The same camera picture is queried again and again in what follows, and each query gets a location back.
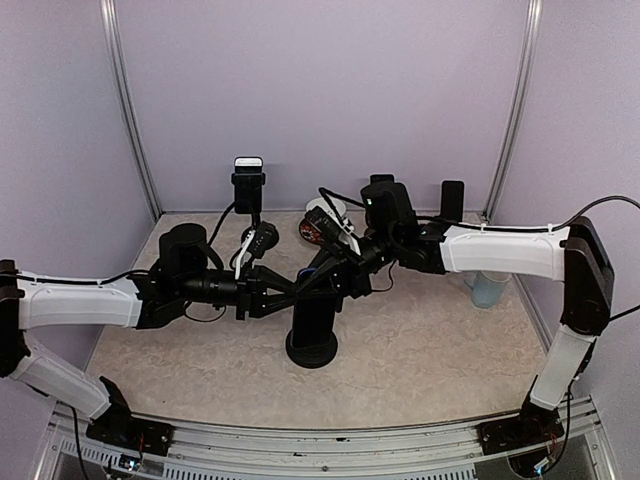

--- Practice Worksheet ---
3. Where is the tall black phone stand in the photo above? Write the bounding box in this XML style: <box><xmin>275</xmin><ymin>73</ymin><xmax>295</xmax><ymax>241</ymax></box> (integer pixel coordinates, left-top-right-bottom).
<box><xmin>231</xmin><ymin>166</ymin><xmax>266</xmax><ymax>228</ymax></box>
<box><xmin>285</xmin><ymin>331</ymin><xmax>338</xmax><ymax>369</ymax></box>

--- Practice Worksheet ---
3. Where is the red patterned saucer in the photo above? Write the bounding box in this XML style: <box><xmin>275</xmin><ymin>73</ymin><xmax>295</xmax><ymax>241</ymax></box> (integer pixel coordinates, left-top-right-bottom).
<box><xmin>299</xmin><ymin>218</ymin><xmax>322</xmax><ymax>245</ymax></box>

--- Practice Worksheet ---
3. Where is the white ceramic bowl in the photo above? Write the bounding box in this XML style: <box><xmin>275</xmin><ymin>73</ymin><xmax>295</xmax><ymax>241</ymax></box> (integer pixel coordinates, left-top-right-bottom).
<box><xmin>305</xmin><ymin>197</ymin><xmax>347</xmax><ymax>221</ymax></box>

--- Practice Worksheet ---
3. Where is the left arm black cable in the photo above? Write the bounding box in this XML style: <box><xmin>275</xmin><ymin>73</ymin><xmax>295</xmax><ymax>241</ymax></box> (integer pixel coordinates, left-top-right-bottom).
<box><xmin>184</xmin><ymin>199</ymin><xmax>239</xmax><ymax>321</ymax></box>

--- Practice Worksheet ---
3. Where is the light blue mug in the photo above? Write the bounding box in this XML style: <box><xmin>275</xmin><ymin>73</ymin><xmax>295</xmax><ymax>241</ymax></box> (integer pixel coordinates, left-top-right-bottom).
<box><xmin>464</xmin><ymin>271</ymin><xmax>511</xmax><ymax>309</ymax></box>

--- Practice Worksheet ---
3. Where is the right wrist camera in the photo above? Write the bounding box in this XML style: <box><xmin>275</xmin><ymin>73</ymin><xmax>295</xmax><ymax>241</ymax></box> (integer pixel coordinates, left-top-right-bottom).
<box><xmin>304</xmin><ymin>207</ymin><xmax>361</xmax><ymax>255</ymax></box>

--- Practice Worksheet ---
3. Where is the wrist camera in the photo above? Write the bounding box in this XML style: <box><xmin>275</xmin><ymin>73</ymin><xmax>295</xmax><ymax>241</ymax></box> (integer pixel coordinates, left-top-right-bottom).
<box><xmin>231</xmin><ymin>221</ymin><xmax>279</xmax><ymax>280</ymax></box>
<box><xmin>304</xmin><ymin>207</ymin><xmax>361</xmax><ymax>255</ymax></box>

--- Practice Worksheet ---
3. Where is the black phone white edge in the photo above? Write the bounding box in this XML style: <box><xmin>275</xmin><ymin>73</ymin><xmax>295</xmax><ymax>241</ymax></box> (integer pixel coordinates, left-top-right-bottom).
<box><xmin>232</xmin><ymin>157</ymin><xmax>266</xmax><ymax>214</ymax></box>

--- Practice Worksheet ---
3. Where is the tall black phone stand front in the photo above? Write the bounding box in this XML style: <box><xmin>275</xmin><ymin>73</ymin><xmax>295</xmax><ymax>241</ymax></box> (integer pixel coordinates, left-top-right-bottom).
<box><xmin>231</xmin><ymin>166</ymin><xmax>266</xmax><ymax>228</ymax></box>

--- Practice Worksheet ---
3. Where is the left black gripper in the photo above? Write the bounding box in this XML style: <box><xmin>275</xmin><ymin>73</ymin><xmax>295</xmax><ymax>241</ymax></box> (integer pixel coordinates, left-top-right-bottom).
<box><xmin>176</xmin><ymin>261</ymin><xmax>302</xmax><ymax>319</ymax></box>

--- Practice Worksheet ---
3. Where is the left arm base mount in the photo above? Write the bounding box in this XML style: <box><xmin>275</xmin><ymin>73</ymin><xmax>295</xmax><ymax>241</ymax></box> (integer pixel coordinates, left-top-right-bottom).
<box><xmin>86</xmin><ymin>413</ymin><xmax>174</xmax><ymax>457</ymax></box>

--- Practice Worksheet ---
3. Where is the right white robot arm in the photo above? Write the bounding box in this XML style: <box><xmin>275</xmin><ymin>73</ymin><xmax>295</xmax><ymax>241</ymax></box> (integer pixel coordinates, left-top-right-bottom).
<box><xmin>288</xmin><ymin>174</ymin><xmax>614</xmax><ymax>444</ymax></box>

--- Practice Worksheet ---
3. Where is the left aluminium corner post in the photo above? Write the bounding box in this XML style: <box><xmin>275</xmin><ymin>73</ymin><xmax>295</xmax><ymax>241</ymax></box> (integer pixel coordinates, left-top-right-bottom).
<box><xmin>99</xmin><ymin>0</ymin><xmax>164</xmax><ymax>222</ymax></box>

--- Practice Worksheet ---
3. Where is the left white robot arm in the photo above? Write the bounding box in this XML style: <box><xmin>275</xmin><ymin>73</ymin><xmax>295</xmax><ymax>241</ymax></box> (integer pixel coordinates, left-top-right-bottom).
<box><xmin>1</xmin><ymin>223</ymin><xmax>295</xmax><ymax>445</ymax></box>

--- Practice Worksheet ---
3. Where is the right aluminium corner post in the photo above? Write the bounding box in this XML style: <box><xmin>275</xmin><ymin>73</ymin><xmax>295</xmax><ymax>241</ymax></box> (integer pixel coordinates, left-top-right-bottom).
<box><xmin>482</xmin><ymin>0</ymin><xmax>543</xmax><ymax>221</ymax></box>

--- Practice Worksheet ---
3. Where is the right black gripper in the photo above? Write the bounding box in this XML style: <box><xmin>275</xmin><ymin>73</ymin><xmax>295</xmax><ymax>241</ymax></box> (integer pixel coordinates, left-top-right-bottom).
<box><xmin>295</xmin><ymin>224</ymin><xmax>400</xmax><ymax>297</ymax></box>

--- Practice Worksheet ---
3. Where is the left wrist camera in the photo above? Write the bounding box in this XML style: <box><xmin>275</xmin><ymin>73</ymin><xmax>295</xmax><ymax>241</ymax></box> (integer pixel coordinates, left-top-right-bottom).
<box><xmin>231</xmin><ymin>221</ymin><xmax>279</xmax><ymax>280</ymax></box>

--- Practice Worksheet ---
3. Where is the black phone blue edge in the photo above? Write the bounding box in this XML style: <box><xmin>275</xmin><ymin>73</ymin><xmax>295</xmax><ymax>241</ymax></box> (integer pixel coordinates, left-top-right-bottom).
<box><xmin>288</xmin><ymin>269</ymin><xmax>337</xmax><ymax>350</ymax></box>

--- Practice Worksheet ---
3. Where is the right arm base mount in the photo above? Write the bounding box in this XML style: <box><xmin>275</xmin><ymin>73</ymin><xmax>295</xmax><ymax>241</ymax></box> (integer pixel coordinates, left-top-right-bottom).
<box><xmin>476</xmin><ymin>409</ymin><xmax>565</xmax><ymax>455</ymax></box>

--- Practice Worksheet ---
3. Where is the aluminium front rail frame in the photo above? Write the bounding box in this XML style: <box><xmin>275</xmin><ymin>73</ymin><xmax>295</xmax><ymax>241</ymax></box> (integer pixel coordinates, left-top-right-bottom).
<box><xmin>29</xmin><ymin>397</ymin><xmax>619</xmax><ymax>479</ymax></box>

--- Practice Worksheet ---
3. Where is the aluminium corner post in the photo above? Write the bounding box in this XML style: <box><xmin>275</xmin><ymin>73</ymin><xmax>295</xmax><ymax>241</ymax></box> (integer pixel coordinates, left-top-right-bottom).
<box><xmin>99</xmin><ymin>0</ymin><xmax>164</xmax><ymax>222</ymax></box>
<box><xmin>482</xmin><ymin>0</ymin><xmax>543</xmax><ymax>221</ymax></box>

